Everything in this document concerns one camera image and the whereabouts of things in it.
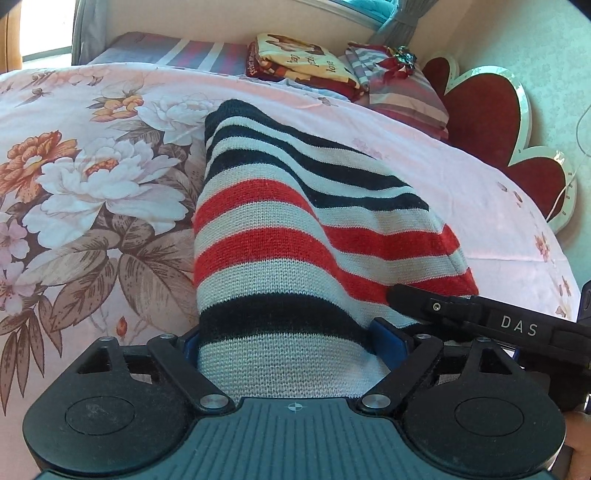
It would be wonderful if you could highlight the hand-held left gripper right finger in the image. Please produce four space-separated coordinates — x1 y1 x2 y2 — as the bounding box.
361 318 525 411

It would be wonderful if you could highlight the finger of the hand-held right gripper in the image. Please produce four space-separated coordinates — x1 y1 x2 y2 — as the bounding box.
387 283 555 344

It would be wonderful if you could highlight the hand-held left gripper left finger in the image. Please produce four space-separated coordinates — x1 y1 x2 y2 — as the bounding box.
76 330 235 413

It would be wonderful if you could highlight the striped knit sweater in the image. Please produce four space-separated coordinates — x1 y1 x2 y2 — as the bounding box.
191 98 481 400

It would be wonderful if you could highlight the person's right hand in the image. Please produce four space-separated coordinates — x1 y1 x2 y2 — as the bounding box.
561 410 591 480

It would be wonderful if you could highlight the pink floral quilt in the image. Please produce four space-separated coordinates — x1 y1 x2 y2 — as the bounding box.
0 62 583 416

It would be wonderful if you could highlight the red scalloped headboard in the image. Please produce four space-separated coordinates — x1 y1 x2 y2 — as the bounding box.
421 55 580 236

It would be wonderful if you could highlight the striped pillow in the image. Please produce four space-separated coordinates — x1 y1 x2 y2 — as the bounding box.
367 65 451 139

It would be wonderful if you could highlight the shiny colourful bow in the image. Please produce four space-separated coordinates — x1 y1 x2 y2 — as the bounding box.
385 45 419 68

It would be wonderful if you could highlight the folded striped cloth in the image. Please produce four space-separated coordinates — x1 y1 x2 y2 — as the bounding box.
344 41 393 90

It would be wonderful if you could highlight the folded yellow printed blanket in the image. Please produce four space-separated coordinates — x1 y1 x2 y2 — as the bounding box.
247 32 365 102

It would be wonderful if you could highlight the grey curtain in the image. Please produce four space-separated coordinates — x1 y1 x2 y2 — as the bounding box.
372 0 428 54
71 0 112 65

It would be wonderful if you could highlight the sliding window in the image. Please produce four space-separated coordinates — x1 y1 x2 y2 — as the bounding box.
339 0 400 17

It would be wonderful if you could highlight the wooden door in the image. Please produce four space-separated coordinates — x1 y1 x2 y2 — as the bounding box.
0 7 23 72

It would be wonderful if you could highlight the white cable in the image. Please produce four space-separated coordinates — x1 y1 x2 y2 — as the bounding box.
545 104 591 222

